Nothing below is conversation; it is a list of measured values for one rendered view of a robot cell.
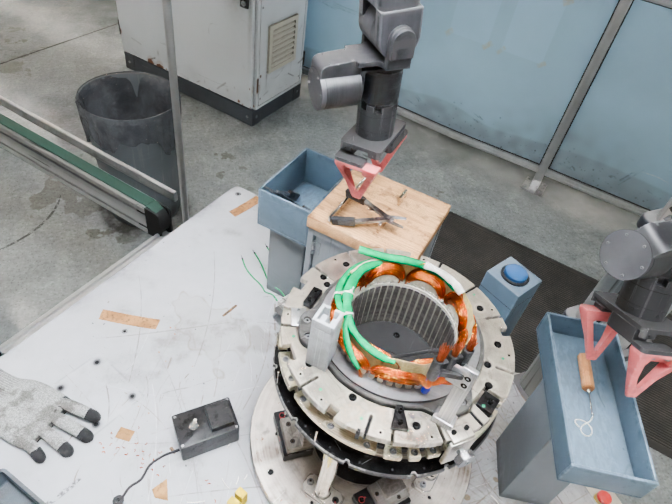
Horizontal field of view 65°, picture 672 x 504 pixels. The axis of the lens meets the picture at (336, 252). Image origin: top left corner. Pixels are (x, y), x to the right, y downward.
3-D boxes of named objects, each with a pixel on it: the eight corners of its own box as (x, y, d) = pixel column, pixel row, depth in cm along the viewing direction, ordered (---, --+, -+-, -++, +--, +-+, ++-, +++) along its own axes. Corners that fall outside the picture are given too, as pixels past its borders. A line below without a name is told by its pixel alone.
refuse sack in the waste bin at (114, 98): (71, 170, 221) (50, 94, 197) (141, 133, 246) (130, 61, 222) (139, 209, 210) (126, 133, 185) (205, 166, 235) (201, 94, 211)
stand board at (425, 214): (305, 226, 92) (307, 216, 91) (354, 174, 105) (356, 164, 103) (409, 275, 87) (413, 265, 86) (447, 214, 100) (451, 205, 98)
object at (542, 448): (559, 556, 84) (659, 485, 64) (492, 541, 84) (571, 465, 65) (541, 415, 102) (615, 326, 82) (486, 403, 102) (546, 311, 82)
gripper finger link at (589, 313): (590, 378, 69) (618, 314, 65) (560, 348, 75) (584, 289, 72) (634, 382, 70) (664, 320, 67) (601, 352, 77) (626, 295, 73)
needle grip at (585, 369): (585, 384, 76) (580, 351, 81) (580, 390, 77) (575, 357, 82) (596, 387, 76) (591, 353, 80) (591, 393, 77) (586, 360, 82)
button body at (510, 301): (471, 378, 106) (518, 297, 88) (446, 354, 109) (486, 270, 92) (493, 362, 109) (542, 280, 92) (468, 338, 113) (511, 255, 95)
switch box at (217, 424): (173, 428, 91) (170, 412, 87) (228, 409, 94) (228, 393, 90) (182, 461, 87) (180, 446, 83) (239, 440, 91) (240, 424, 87)
